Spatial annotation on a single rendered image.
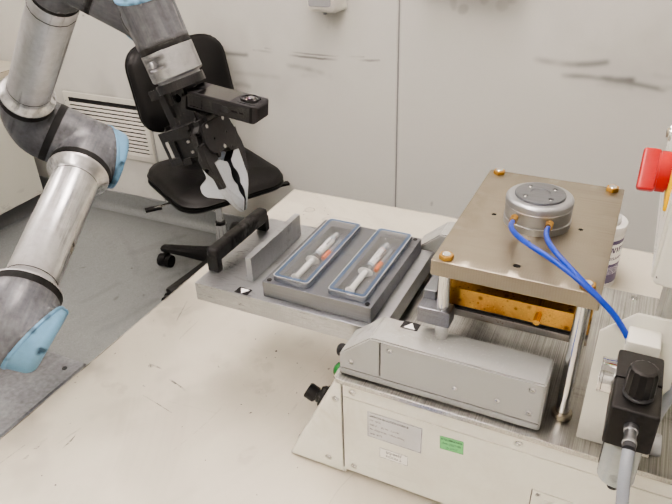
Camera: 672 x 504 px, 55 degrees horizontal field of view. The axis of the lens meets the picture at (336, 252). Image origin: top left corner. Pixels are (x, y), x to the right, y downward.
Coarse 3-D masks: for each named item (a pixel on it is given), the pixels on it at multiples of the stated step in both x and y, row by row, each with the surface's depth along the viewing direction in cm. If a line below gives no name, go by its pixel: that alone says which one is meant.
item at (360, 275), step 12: (372, 240) 97; (384, 240) 97; (396, 240) 97; (360, 252) 94; (372, 252) 94; (384, 252) 94; (396, 252) 94; (348, 264) 92; (360, 264) 92; (372, 264) 92; (384, 264) 91; (348, 276) 89; (360, 276) 89; (372, 276) 89; (336, 288) 87; (348, 288) 86; (360, 288) 86
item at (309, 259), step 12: (324, 228) 101; (336, 228) 101; (348, 228) 101; (312, 240) 98; (324, 240) 98; (336, 240) 98; (300, 252) 95; (312, 252) 95; (324, 252) 95; (288, 264) 92; (300, 264) 92; (312, 264) 92; (288, 276) 89; (300, 276) 89; (312, 276) 89
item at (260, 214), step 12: (252, 216) 104; (264, 216) 106; (240, 228) 101; (252, 228) 103; (264, 228) 107; (228, 240) 98; (240, 240) 101; (216, 252) 96; (228, 252) 98; (216, 264) 96
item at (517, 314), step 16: (464, 288) 76; (480, 288) 76; (464, 304) 77; (480, 304) 76; (496, 304) 75; (512, 304) 74; (528, 304) 73; (544, 304) 73; (560, 304) 73; (480, 320) 77; (496, 320) 76; (512, 320) 75; (528, 320) 74; (544, 320) 73; (560, 320) 72; (560, 336) 73
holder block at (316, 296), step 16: (320, 224) 104; (304, 240) 100; (352, 240) 99; (416, 240) 99; (288, 256) 96; (352, 256) 95; (400, 256) 95; (416, 256) 99; (272, 272) 92; (336, 272) 92; (400, 272) 93; (272, 288) 90; (288, 288) 89; (304, 288) 88; (320, 288) 88; (384, 288) 88; (304, 304) 89; (320, 304) 88; (336, 304) 86; (352, 304) 85; (368, 304) 85; (368, 320) 85
